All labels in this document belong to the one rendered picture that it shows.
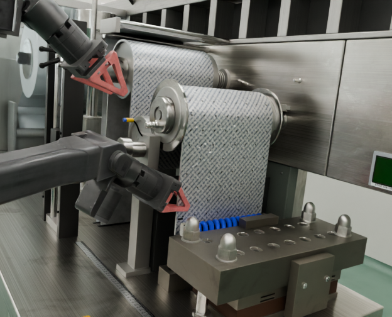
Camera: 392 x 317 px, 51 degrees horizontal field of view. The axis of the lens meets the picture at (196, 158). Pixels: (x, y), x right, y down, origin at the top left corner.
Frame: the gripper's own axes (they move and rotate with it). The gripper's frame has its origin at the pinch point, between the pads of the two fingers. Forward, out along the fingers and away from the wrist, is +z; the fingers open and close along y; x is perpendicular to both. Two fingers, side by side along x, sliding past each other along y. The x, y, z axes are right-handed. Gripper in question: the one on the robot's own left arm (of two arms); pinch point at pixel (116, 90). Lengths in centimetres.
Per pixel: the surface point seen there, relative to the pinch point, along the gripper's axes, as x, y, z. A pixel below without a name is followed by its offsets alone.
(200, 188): -3.0, 5.5, 25.2
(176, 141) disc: 0.5, 4.1, 14.7
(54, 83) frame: -0.8, -41.7, 0.4
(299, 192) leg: 21, -9, 66
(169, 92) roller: 7.5, 0.4, 8.3
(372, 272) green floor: 70, -97, 284
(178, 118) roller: 3.9, 4.3, 11.5
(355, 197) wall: 117, -131, 262
